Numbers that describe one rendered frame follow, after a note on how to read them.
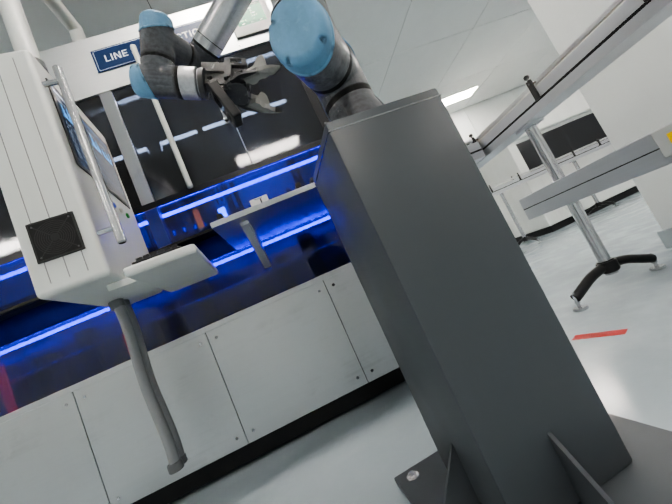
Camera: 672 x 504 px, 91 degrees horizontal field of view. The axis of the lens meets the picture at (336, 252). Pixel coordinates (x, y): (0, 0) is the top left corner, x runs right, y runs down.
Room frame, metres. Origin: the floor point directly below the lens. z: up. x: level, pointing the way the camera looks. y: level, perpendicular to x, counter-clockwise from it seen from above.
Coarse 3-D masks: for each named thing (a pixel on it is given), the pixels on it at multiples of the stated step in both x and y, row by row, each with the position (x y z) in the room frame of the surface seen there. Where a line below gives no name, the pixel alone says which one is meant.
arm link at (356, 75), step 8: (344, 40) 0.68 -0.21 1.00; (352, 56) 0.66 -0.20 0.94; (352, 64) 0.66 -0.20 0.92; (352, 72) 0.67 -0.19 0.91; (360, 72) 0.69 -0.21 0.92; (344, 80) 0.66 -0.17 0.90; (352, 80) 0.67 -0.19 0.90; (360, 80) 0.68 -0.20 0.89; (336, 88) 0.67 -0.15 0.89; (320, 96) 0.71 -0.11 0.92; (328, 96) 0.69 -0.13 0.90
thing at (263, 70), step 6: (258, 60) 0.73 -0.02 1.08; (264, 60) 0.72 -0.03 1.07; (252, 66) 0.73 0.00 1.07; (258, 66) 0.71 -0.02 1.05; (264, 66) 0.71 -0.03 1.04; (270, 66) 0.71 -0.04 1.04; (276, 66) 0.72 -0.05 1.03; (258, 72) 0.71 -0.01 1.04; (264, 72) 0.72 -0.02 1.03; (270, 72) 0.72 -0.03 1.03; (276, 72) 0.72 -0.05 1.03; (246, 78) 0.73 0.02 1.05; (252, 78) 0.73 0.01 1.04; (258, 78) 0.73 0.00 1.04; (264, 78) 0.73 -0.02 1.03; (252, 84) 0.75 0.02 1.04
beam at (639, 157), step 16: (640, 144) 1.13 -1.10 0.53; (656, 144) 1.09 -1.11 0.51; (608, 160) 1.26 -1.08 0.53; (624, 160) 1.21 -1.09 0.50; (640, 160) 1.16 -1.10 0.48; (656, 160) 1.12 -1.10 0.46; (576, 176) 1.40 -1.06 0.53; (592, 176) 1.34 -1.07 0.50; (608, 176) 1.29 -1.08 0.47; (624, 176) 1.23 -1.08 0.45; (544, 192) 1.59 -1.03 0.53; (560, 192) 1.51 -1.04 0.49; (576, 192) 1.44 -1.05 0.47; (592, 192) 1.38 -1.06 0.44; (528, 208) 1.73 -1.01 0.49; (544, 208) 1.64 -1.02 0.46
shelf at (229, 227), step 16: (288, 192) 1.10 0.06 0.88; (304, 192) 1.11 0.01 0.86; (256, 208) 1.08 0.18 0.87; (272, 208) 1.13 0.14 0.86; (288, 208) 1.21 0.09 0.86; (304, 208) 1.30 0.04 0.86; (320, 208) 1.40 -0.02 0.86; (224, 224) 1.07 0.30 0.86; (256, 224) 1.22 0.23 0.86; (272, 224) 1.32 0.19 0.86; (288, 224) 1.42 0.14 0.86; (240, 240) 1.34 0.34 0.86
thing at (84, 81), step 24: (72, 48) 1.40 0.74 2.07; (96, 48) 1.41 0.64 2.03; (240, 48) 1.51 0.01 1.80; (72, 72) 1.39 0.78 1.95; (96, 72) 1.41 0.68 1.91; (120, 72) 1.42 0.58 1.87; (120, 120) 1.41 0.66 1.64; (120, 144) 1.40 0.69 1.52; (312, 144) 1.53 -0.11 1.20; (144, 192) 1.41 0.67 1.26; (192, 192) 1.44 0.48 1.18; (0, 264) 1.31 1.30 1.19; (0, 312) 1.30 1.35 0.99
